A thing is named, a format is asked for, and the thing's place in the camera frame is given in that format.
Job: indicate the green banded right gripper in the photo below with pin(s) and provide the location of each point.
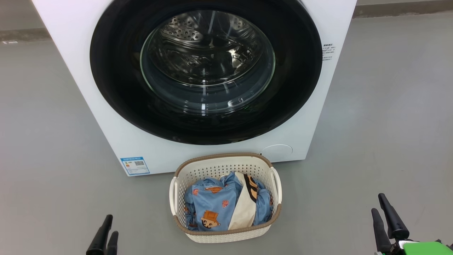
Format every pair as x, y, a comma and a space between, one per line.
424, 248

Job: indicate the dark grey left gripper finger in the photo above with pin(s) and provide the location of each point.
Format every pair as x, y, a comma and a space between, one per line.
99, 241
113, 246

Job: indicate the blue bear pyjama with cream panel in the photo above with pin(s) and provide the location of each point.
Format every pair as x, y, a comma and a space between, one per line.
212, 202

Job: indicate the black round glass washer door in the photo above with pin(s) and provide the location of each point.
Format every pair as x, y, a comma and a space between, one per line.
116, 71

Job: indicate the white front-load washing machine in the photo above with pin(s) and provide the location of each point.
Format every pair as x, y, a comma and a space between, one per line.
70, 53

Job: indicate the blue energy label sticker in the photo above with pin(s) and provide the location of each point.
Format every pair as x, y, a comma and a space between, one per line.
135, 165

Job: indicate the round white filter cover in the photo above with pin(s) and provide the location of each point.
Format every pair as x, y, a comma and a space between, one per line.
276, 151

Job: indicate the cream perforated laundry basket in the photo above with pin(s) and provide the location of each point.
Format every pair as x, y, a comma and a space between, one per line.
226, 166

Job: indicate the printed text notice label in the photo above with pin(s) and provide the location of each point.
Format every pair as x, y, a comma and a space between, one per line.
327, 52

